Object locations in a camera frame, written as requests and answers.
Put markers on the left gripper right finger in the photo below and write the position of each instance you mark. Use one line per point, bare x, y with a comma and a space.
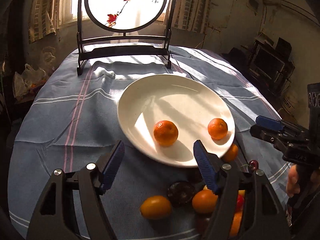
210, 166

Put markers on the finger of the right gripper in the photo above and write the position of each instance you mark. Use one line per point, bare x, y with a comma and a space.
268, 123
267, 135

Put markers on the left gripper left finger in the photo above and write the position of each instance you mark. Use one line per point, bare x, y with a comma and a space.
108, 165

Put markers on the small orange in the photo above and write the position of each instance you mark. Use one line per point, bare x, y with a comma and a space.
231, 154

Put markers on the dark red cherry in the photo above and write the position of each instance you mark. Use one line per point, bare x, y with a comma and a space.
252, 166

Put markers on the small orange mandarin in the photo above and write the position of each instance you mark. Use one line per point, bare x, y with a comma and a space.
217, 128

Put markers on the wrinkled dark passion fruit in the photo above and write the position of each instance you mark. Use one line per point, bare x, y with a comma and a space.
181, 192

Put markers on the red plum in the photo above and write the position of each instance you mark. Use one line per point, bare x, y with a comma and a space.
239, 203

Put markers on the large orange mandarin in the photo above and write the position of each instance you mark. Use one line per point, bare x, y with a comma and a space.
165, 133

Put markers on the medium orange mandarin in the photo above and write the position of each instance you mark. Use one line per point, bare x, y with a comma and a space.
235, 224

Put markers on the yellow orange citrus fruit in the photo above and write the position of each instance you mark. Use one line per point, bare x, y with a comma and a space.
156, 208

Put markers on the person's right hand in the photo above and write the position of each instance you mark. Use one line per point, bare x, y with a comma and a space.
292, 186

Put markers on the blue striped tablecloth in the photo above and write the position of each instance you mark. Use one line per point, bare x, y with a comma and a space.
73, 121

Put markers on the white oval plate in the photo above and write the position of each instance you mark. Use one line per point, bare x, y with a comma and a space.
189, 104

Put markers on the checkered curtain right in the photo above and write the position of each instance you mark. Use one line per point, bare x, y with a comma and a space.
191, 15

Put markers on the checkered curtain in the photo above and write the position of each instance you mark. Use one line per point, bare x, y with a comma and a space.
191, 15
47, 16

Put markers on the round painted screen stand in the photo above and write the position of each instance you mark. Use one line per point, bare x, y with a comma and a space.
137, 27

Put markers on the checkered curtain left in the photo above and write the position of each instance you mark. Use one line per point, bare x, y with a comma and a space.
47, 16

